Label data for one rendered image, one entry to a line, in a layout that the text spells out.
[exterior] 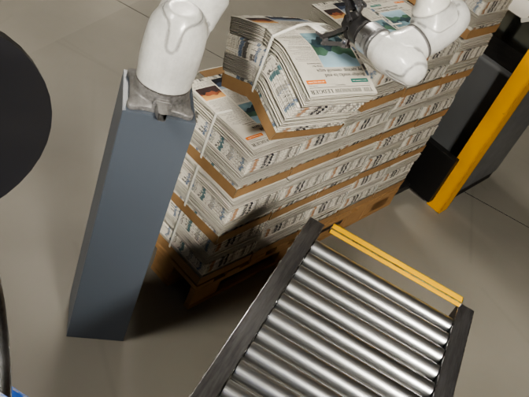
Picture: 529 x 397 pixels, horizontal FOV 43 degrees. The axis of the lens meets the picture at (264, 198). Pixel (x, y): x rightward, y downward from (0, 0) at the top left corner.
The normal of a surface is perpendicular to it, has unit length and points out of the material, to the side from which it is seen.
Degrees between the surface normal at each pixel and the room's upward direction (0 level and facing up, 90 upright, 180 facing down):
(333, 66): 16
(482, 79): 90
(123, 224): 90
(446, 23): 62
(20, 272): 0
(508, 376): 0
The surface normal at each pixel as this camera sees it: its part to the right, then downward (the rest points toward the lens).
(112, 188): 0.14, 0.68
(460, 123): -0.67, 0.28
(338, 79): 0.52, -0.46
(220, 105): 0.33, -0.71
